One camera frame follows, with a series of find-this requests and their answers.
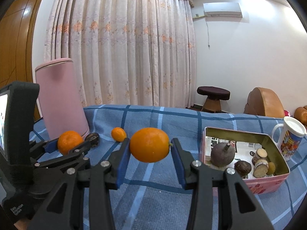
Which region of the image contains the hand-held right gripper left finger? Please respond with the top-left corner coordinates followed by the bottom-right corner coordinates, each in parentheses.
top-left (28, 138), bottom-right (131, 230)

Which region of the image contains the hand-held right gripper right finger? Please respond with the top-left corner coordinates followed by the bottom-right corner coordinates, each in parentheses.
top-left (170, 138), bottom-right (274, 230)

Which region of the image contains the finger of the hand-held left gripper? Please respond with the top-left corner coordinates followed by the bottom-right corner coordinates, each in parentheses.
top-left (34, 139), bottom-right (94, 172)
top-left (29, 139), bottom-right (60, 160)

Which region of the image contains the purple round fruit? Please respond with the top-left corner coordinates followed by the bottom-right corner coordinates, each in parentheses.
top-left (210, 142), bottom-right (235, 168)

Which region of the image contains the dark passion fruit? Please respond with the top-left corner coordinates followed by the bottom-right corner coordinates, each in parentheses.
top-left (85, 132), bottom-right (100, 148)
top-left (234, 160), bottom-right (252, 179)

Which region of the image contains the pink tin box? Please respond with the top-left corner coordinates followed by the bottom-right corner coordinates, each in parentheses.
top-left (199, 126), bottom-right (290, 194)

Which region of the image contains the small orange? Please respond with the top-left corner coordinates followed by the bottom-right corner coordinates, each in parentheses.
top-left (111, 127), bottom-right (127, 142)

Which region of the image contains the blue checked tablecloth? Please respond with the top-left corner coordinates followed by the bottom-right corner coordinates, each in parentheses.
top-left (29, 104), bottom-right (305, 230)

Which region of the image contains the pink cylindrical bin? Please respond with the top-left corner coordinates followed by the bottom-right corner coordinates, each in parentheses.
top-left (35, 58), bottom-right (90, 140)

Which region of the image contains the brown wooden wardrobe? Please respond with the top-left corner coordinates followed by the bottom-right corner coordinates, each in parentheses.
top-left (0, 0), bottom-right (42, 122)

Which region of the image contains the dark round stool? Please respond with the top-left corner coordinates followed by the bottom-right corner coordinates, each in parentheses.
top-left (197, 86), bottom-right (231, 113)

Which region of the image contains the brown leather chair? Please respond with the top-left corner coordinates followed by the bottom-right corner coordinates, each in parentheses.
top-left (243, 87), bottom-right (285, 118)

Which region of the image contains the white printed mug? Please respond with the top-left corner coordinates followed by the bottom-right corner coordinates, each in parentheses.
top-left (272, 116), bottom-right (307, 161)

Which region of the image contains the floral pink curtain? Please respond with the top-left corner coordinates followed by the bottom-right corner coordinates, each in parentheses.
top-left (44, 0), bottom-right (197, 108)

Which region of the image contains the brown leather cushion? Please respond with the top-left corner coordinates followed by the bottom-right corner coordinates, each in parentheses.
top-left (295, 105), bottom-right (307, 125)

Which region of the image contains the white air conditioner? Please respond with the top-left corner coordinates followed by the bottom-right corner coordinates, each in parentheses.
top-left (203, 2), bottom-right (243, 18)

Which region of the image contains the air conditioner cord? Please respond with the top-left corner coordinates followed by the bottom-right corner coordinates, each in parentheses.
top-left (206, 20), bottom-right (211, 49)

